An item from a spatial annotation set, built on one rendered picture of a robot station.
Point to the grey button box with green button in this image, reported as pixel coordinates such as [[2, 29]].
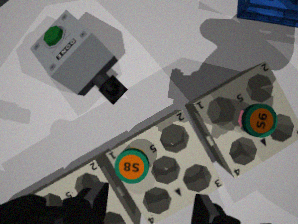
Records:
[[73, 56]]

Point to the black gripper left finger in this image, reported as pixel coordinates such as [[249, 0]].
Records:
[[81, 209]]

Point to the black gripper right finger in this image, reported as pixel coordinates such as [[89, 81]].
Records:
[[204, 212]]

